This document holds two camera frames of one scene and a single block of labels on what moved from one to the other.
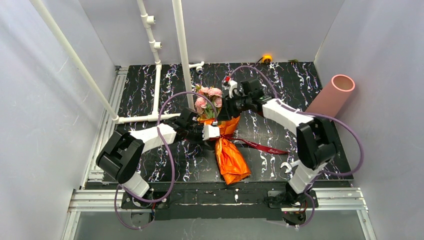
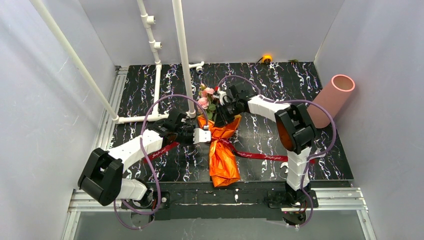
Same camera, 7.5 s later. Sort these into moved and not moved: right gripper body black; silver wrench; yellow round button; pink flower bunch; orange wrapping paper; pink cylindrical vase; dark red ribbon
Moved: pink flower bunch; orange wrapping paper; dark red ribbon
Not moved: pink cylindrical vase; silver wrench; yellow round button; right gripper body black
